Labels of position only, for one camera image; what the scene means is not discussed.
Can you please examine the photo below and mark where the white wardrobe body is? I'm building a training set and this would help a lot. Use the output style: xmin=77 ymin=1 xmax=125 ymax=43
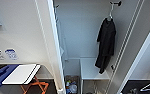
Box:
xmin=52 ymin=0 xmax=142 ymax=94

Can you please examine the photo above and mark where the black hanging garment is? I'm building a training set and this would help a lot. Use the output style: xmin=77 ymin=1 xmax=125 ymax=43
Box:
xmin=94 ymin=17 xmax=118 ymax=75

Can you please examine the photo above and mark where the box with bottles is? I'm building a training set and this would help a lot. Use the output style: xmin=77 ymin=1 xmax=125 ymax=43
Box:
xmin=64 ymin=75 xmax=81 ymax=94

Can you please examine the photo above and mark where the orange folding stand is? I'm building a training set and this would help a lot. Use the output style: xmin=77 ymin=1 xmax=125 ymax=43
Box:
xmin=20 ymin=76 xmax=50 ymax=94

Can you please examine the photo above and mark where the flat white board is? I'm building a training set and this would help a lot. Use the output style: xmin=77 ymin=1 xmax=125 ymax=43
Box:
xmin=1 ymin=63 xmax=42 ymax=85

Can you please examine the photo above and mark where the black wardrobe hook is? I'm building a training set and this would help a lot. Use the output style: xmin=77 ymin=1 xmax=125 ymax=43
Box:
xmin=109 ymin=0 xmax=123 ymax=8

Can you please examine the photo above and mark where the wall plate with blue print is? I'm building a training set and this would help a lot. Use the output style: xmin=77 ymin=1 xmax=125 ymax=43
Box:
xmin=4 ymin=48 xmax=19 ymax=61

